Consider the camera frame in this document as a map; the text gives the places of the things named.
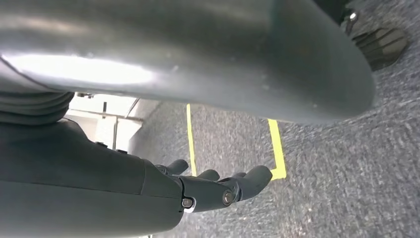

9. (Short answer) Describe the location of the stainless steel workbench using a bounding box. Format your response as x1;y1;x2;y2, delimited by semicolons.
65;93;145;152

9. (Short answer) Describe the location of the black ribbed robot foot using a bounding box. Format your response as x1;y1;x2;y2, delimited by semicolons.
353;27;409;72

